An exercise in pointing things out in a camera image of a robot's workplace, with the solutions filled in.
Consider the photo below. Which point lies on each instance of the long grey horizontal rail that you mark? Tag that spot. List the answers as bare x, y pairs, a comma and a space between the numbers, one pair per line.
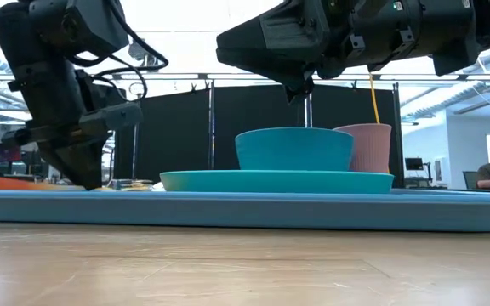
185, 76

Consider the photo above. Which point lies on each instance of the pink plastic cup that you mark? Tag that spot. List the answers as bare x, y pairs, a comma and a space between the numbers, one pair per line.
372, 149

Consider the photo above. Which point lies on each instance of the black partition curtain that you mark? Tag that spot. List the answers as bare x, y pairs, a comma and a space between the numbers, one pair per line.
177, 136

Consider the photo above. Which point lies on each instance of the blue plastic tray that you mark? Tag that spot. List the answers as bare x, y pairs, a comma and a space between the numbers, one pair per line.
245, 212

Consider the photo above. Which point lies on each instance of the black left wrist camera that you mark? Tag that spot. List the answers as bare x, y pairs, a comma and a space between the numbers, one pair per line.
79, 25

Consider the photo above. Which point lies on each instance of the blue plastic bowl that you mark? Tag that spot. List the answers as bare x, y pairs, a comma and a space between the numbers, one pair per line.
292, 149

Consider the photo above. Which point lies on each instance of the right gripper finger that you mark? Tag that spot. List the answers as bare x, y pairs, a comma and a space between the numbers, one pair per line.
270, 47
300, 91

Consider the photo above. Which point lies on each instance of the teal round plate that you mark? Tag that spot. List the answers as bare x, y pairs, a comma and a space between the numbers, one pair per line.
270, 183

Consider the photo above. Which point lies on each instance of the round dark hanging fixture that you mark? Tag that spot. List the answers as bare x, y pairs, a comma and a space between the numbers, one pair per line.
136, 50

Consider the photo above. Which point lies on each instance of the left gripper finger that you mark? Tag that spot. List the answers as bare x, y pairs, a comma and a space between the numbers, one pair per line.
92, 161
68, 163

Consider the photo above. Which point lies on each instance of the dark computer monitor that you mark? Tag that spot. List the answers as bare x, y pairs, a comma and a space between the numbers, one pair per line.
9, 155

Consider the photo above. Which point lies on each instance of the small computer monitor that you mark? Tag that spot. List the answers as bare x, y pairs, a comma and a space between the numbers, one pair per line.
414, 164

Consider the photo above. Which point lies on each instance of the black office chair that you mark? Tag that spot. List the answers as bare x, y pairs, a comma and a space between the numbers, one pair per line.
469, 180

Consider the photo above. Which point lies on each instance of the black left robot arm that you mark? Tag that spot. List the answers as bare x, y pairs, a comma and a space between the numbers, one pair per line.
28, 55

